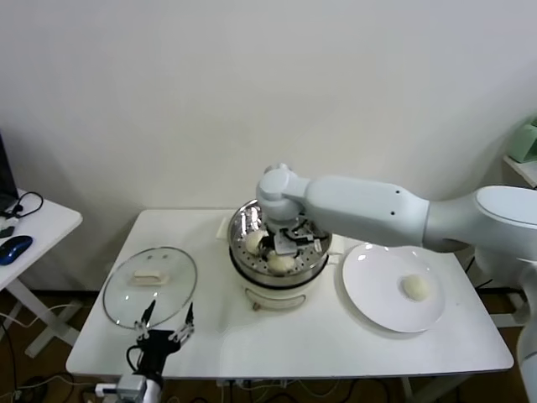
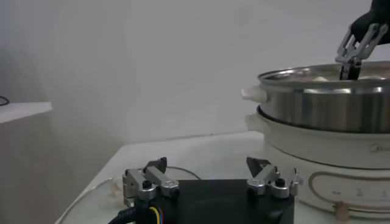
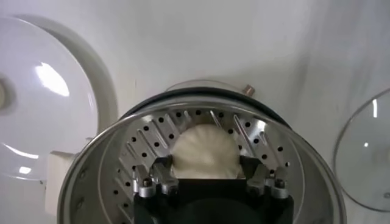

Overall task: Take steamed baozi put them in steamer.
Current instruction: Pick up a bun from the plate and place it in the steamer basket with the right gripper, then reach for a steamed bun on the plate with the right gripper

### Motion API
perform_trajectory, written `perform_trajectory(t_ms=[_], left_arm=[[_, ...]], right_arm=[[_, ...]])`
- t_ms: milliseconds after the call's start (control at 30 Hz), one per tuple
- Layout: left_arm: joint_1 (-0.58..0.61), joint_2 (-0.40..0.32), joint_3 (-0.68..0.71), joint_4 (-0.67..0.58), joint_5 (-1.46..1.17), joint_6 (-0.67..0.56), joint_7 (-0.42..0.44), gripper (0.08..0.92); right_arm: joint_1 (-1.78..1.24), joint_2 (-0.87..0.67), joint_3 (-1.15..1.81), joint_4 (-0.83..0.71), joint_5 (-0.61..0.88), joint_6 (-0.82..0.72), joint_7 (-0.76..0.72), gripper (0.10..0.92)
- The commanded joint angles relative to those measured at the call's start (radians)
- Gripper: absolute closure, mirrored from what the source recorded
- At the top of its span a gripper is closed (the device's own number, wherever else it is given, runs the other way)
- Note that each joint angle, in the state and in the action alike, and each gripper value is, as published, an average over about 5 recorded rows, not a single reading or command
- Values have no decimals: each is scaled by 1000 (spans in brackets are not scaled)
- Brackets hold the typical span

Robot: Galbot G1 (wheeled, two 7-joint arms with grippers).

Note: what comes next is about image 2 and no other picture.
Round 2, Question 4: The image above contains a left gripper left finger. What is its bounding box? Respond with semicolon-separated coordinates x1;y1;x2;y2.
121;156;180;208

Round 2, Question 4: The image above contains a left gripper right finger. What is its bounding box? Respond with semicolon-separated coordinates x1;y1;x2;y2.
246;156;305;199

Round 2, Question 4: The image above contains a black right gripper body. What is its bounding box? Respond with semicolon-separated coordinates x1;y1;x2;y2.
350;0;390;46

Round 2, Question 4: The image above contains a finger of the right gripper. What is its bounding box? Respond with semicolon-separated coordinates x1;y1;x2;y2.
335;23;389;82

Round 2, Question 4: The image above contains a stainless steel steamer basket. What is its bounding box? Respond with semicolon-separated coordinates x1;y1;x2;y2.
241;60;390;134

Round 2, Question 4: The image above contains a white electric cooker base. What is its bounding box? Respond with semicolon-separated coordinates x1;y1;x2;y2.
244;105;390;220

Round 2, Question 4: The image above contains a round glass pot lid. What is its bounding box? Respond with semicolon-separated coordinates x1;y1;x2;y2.
56;166;202;224

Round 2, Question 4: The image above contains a white side table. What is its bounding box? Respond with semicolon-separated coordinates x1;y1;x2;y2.
0;101;53;124

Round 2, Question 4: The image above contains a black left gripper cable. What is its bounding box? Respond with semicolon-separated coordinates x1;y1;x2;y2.
108;205;165;224

